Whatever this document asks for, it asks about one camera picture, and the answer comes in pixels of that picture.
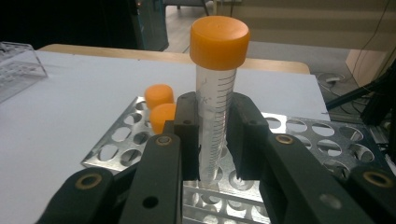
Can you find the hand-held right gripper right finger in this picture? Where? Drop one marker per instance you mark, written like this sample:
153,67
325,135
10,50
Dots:
247,137

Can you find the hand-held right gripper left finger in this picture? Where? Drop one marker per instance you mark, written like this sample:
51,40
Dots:
188,137

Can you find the orange-capped plastic tube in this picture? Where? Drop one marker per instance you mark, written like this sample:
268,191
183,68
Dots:
162,116
158,95
218,43

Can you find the metal tube rack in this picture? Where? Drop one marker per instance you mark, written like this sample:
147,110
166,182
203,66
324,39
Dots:
311,137

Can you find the clear acrylic tube rack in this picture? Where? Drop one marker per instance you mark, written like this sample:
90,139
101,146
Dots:
18,68

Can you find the dark cabinet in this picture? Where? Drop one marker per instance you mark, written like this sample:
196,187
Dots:
152,25

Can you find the black metal stand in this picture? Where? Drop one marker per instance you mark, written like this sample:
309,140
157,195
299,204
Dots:
376,105

